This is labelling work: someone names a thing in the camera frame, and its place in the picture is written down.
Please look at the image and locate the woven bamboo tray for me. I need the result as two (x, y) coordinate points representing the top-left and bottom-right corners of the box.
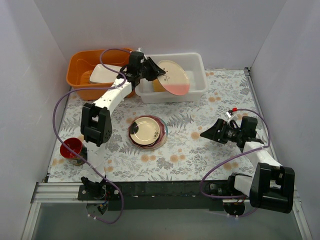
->
(152, 79), (167, 92)

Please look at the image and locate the cream and pink plate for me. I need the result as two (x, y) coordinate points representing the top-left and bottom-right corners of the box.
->
(157, 60), (190, 96)

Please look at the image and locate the cream and black plate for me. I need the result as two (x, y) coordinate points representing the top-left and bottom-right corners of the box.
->
(128, 116), (160, 146)

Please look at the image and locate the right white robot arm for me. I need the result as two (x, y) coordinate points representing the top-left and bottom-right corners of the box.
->
(200, 116), (295, 214)

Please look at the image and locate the clear plastic bin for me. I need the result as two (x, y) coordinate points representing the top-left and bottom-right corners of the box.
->
(135, 52), (208, 104)

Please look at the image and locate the white rectangular dish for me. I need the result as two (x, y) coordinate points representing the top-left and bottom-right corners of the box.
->
(89, 64), (121, 84)

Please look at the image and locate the maroon scalloped plate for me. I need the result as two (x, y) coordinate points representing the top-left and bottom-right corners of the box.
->
(127, 114), (169, 149)

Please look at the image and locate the orange plastic tub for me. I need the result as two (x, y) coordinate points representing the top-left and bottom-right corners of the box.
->
(66, 48), (131, 101)

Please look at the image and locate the floral table mat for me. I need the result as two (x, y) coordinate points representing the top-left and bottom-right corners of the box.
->
(47, 69), (276, 182)

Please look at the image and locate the red lacquer cup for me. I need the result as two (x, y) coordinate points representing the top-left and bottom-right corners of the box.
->
(59, 137), (88, 166)

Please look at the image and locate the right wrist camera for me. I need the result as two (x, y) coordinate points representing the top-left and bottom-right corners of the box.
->
(226, 107), (238, 122)

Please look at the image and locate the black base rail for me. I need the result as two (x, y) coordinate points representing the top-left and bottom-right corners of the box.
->
(77, 179), (253, 211)

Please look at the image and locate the aluminium frame rail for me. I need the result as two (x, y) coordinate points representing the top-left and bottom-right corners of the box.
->
(31, 183), (81, 203)

